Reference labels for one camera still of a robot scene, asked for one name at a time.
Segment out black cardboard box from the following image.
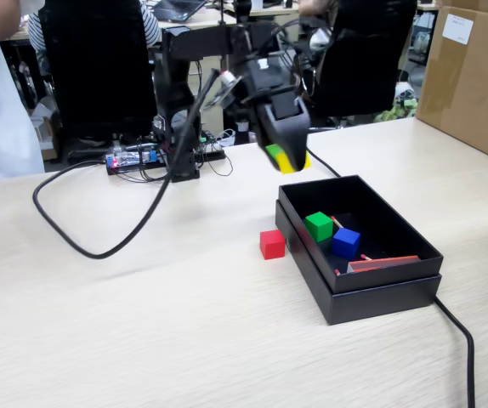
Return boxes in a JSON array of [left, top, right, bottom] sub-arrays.
[[278, 173, 445, 294]]

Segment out person in striped shirt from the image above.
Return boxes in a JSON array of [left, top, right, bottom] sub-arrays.
[[26, 2, 162, 77]]

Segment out green wooden cube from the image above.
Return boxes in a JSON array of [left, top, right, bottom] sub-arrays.
[[304, 211, 334, 243]]

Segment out large brown cardboard box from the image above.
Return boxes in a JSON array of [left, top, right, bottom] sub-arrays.
[[413, 0, 488, 170]]

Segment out red wooden cube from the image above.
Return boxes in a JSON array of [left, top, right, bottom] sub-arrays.
[[259, 229, 287, 261]]

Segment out black office chair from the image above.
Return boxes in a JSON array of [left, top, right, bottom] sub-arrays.
[[38, 0, 160, 165], [292, 0, 418, 128]]

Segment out blue wooden cube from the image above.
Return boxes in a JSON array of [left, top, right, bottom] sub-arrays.
[[332, 228, 361, 259]]

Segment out beige office desk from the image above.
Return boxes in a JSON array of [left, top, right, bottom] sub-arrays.
[[154, 3, 303, 46]]

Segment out black open box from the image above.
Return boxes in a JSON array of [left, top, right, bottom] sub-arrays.
[[274, 199, 443, 326]]

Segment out white box with small carton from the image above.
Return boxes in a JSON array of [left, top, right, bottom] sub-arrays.
[[29, 96, 60, 162]]

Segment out green and white toy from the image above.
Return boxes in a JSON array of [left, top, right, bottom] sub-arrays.
[[373, 82, 419, 124]]

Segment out dark open laptop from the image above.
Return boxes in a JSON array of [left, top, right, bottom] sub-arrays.
[[152, 0, 209, 23]]

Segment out yellow wooden cube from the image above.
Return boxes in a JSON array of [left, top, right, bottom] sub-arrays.
[[276, 150, 313, 176]]

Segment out thick black cable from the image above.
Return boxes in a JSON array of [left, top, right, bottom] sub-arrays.
[[303, 144, 477, 408], [32, 70, 224, 260]]

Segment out small wrist camera board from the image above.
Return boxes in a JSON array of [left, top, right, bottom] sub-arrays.
[[203, 70, 245, 110]]

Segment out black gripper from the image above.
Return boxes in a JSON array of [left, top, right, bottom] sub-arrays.
[[237, 54, 312, 173]]

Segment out white shipping label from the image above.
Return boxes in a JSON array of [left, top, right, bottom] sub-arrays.
[[442, 13, 474, 46]]

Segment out orange matchbox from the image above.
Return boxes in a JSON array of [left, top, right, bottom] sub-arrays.
[[347, 254, 423, 274]]

